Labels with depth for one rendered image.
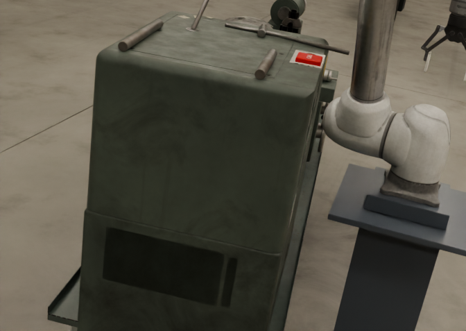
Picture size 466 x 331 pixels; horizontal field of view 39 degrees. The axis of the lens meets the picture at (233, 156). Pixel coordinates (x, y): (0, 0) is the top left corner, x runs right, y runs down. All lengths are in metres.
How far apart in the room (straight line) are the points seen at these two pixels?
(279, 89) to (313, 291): 1.75
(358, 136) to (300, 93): 0.73
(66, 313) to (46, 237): 1.38
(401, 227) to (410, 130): 0.29
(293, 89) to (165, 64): 0.28
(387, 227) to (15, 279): 1.57
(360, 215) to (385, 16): 0.60
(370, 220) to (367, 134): 0.26
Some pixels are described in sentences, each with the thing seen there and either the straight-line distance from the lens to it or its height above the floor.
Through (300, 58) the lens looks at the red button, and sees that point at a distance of 1.59.
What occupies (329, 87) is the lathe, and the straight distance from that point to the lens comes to 2.65.
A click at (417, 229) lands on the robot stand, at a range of 2.07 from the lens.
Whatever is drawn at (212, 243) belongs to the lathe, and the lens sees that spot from 1.55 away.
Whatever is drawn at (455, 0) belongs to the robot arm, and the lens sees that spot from 2.36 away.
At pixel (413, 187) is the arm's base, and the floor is 0.84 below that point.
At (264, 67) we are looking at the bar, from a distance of 1.42.
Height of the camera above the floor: 1.64
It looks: 23 degrees down
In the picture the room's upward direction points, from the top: 9 degrees clockwise
